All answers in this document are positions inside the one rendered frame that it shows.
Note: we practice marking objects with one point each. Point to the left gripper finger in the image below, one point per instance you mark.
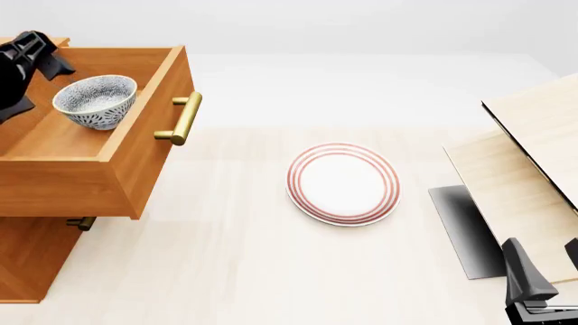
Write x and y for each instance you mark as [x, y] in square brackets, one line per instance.
[13, 110]
[56, 66]

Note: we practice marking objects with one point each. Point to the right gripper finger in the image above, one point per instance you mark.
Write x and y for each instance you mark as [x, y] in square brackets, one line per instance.
[524, 274]
[574, 254]

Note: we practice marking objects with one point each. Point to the wooden cabinet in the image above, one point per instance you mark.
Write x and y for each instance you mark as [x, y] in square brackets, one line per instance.
[27, 264]

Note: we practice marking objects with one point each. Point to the blue patterned white bowl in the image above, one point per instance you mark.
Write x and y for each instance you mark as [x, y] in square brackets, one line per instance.
[92, 98]

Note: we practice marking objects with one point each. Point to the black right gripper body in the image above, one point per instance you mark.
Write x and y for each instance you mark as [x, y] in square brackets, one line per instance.
[542, 316]

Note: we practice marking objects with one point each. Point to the pale wood box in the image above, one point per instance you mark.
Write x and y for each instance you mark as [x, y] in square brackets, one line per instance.
[519, 189]

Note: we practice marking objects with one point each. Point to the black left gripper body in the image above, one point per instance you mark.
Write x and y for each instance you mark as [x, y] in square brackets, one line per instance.
[15, 67]

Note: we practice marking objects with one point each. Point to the wooden drawer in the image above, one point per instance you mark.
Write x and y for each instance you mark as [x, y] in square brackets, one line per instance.
[68, 189]

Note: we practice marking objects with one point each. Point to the white plate with red rings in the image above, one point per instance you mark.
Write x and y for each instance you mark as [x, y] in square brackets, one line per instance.
[343, 184]

